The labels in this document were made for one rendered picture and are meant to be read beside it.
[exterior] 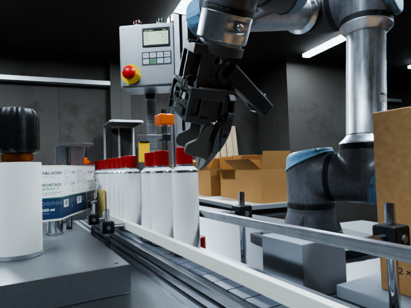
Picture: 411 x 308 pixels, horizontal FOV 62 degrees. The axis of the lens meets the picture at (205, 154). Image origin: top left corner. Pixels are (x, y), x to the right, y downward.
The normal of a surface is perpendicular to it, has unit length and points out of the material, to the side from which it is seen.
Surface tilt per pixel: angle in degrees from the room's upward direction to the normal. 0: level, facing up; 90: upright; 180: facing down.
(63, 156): 90
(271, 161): 100
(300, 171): 89
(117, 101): 90
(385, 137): 90
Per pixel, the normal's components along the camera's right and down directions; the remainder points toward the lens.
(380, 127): -0.88, 0.01
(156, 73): -0.10, -0.04
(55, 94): 0.37, -0.05
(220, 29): -0.15, 0.38
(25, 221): 0.74, -0.05
